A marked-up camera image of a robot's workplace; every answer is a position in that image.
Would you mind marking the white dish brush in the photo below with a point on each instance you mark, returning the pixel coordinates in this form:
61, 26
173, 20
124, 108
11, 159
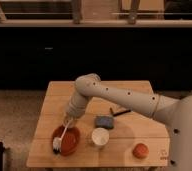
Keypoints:
57, 141

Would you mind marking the black object at floor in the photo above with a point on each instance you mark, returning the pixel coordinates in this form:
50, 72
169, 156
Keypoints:
2, 150

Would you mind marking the small orange round object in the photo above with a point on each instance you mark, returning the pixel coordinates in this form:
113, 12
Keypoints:
140, 151

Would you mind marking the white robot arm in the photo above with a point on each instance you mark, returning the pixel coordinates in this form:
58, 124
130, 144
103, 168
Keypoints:
176, 114

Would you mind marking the blue sponge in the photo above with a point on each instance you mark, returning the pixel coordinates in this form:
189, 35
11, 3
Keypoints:
104, 122

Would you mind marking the wooden railing shelf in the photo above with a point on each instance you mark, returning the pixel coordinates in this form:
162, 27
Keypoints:
96, 13

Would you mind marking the wooden table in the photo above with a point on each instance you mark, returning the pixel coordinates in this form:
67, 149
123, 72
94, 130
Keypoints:
129, 130

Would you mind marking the red bowl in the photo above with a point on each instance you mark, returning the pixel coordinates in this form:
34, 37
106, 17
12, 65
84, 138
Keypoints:
70, 140

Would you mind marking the white cup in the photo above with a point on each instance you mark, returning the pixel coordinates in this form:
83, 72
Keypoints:
99, 137

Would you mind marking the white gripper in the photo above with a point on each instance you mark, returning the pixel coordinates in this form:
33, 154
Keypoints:
74, 111

